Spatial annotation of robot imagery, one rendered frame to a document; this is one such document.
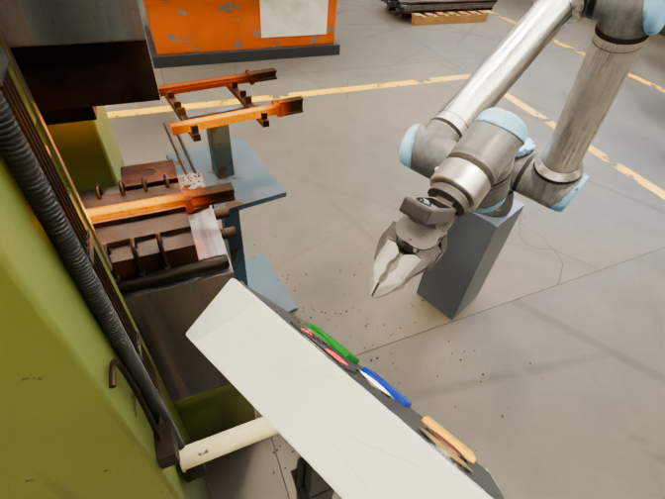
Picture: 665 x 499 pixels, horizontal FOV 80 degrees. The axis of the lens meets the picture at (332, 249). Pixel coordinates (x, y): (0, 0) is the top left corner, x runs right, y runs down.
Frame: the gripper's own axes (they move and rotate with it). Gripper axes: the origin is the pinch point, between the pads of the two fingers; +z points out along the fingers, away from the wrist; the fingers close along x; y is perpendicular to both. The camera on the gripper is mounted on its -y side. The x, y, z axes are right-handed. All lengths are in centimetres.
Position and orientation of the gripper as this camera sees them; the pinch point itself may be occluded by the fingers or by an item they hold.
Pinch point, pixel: (376, 288)
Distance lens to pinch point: 62.3
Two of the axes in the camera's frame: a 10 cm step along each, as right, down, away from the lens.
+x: -7.4, -5.1, 4.4
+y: 2.7, 3.7, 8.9
